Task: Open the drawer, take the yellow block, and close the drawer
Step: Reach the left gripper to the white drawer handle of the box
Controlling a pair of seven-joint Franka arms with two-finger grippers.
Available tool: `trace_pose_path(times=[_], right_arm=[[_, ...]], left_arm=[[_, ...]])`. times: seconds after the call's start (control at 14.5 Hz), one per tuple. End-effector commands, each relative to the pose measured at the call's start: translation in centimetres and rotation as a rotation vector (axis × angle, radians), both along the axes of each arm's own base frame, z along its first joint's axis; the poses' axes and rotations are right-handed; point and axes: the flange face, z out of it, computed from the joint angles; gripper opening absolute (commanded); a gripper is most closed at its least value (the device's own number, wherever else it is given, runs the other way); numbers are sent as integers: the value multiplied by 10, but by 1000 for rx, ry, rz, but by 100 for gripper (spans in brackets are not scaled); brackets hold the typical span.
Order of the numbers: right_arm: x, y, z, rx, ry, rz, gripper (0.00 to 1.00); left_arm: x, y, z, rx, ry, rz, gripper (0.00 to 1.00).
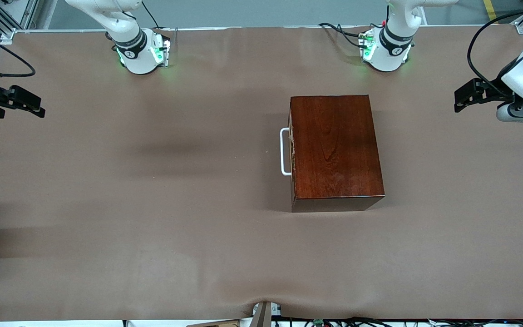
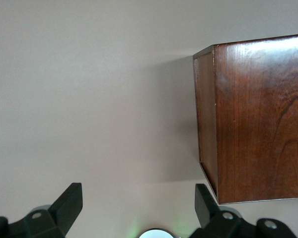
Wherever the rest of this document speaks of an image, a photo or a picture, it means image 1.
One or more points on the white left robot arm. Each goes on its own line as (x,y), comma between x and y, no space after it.
(391,47)

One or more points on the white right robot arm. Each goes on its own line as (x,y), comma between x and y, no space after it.
(136,50)

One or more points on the wooden drawer with brown front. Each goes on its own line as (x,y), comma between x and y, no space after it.
(291,150)

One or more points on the dark brown wooden cabinet box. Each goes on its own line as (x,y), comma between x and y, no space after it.
(336,150)

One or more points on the aluminium table edge rail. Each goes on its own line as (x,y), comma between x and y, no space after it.
(266,27)

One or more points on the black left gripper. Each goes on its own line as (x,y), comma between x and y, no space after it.
(493,89)

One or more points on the brown table mat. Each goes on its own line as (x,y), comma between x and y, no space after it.
(152,204)

